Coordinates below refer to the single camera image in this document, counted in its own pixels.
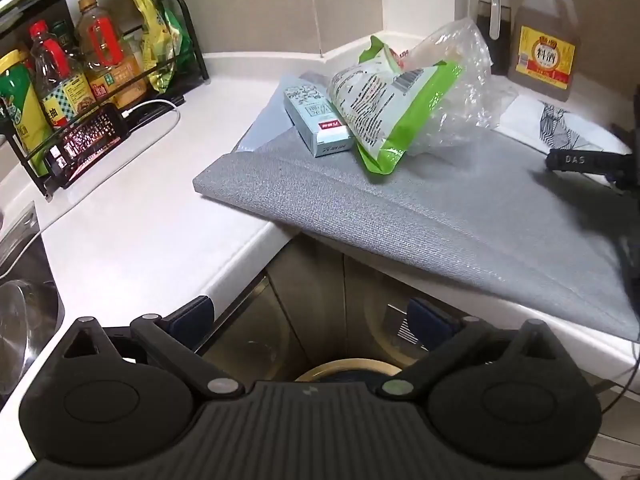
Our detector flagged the glossy beige cabinet door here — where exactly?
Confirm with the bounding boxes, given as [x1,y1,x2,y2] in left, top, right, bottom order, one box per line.
[200,235,422,387]

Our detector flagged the yellow cap oil bottle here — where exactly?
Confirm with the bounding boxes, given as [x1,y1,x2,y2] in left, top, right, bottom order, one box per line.
[75,0,149,107]

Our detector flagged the round bin with yellow rim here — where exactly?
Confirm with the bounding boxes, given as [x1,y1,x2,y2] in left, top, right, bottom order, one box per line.
[292,357,406,387]

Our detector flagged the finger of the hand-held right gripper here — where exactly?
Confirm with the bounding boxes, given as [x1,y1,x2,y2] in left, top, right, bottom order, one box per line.
[545,147,637,177]

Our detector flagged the green snack pouch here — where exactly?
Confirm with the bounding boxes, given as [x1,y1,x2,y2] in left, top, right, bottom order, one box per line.
[162,0,194,69]

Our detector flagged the green and white food bag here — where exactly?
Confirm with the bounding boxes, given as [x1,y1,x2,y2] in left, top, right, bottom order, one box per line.
[327,35,467,176]

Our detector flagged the yellow lid seasoning container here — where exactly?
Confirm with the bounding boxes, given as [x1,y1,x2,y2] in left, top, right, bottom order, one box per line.
[0,50,54,177]

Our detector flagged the yellow snack bag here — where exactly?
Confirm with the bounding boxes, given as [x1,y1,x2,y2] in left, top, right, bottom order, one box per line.
[132,0,177,94]

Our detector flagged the red cap sauce bottle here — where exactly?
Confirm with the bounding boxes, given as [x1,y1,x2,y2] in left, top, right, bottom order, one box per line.
[27,20,96,131]

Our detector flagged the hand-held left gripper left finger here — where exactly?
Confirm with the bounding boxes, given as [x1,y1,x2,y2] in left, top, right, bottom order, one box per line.
[61,296,246,403]

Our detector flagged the pale teal carton box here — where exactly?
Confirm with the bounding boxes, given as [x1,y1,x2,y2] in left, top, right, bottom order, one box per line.
[283,72,354,159]

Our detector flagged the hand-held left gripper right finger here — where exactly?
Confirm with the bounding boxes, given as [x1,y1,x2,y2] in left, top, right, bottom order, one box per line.
[377,297,575,405]

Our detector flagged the white printed cloth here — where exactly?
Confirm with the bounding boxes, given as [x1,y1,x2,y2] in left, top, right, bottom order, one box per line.
[492,95,634,157]

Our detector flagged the dark soy sauce dispenser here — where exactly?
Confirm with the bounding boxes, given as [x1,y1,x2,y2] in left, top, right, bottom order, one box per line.
[475,0,516,77]

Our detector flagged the stainless steel sink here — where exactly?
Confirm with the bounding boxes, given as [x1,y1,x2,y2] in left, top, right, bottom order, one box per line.
[0,200,67,397]

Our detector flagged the grey fabric mat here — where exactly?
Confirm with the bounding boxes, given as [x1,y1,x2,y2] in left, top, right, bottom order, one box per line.
[192,72,640,344]

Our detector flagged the cooking wine jug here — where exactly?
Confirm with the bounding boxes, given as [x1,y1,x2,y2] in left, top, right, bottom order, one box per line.
[507,0,584,104]

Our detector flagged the pale blue flat sheet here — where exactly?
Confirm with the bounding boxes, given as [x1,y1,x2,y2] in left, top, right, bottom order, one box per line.
[234,74,321,154]

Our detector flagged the black smartphone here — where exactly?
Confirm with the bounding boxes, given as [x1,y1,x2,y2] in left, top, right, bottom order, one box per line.
[44,105,129,182]

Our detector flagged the clear plastic bag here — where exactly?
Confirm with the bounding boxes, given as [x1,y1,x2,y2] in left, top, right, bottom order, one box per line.
[395,17,519,149]

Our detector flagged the green cap bottle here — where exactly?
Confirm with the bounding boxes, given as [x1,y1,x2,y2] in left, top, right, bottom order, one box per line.
[50,20,77,57]

